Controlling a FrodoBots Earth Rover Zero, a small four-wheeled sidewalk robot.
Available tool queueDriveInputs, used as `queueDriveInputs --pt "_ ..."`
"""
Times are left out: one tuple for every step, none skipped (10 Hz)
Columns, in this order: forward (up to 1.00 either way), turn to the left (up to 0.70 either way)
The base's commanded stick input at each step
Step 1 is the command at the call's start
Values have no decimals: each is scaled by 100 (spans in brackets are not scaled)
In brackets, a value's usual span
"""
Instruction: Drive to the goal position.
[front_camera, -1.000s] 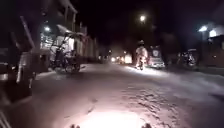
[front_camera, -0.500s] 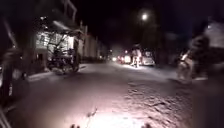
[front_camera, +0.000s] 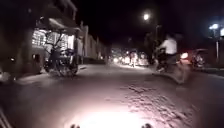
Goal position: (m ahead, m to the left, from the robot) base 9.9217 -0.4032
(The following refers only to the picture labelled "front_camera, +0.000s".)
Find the robot's own part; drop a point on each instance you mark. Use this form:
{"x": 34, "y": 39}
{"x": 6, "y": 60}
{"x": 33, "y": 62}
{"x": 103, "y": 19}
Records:
{"x": 146, "y": 126}
{"x": 75, "y": 126}

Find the person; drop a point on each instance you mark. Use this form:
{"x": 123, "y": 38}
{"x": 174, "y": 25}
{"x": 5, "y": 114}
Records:
{"x": 170, "y": 46}

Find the building with lit front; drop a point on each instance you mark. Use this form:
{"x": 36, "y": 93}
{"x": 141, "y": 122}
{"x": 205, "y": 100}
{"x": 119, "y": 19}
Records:
{"x": 40, "y": 36}

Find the street lamp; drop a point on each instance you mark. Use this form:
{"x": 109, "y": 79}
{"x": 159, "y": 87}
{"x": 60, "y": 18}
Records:
{"x": 146, "y": 16}

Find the row of buildings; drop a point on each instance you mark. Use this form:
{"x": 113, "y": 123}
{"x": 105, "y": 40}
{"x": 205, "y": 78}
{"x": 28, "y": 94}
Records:
{"x": 91, "y": 46}

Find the group of vehicles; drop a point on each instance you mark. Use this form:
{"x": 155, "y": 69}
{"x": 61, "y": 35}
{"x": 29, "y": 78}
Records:
{"x": 133, "y": 59}

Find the parked motorcycle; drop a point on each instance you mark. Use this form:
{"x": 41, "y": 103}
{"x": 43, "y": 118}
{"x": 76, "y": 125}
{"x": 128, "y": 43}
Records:
{"x": 61, "y": 63}

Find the dark car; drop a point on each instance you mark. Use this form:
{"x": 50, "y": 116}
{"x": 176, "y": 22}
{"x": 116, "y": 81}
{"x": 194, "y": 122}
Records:
{"x": 198, "y": 58}

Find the pole with lights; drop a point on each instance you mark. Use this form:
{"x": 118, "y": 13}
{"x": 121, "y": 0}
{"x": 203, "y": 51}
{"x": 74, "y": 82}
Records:
{"x": 217, "y": 43}

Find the grey paved road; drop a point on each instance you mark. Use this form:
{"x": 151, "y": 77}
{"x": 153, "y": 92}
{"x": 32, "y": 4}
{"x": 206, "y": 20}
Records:
{"x": 110, "y": 93}

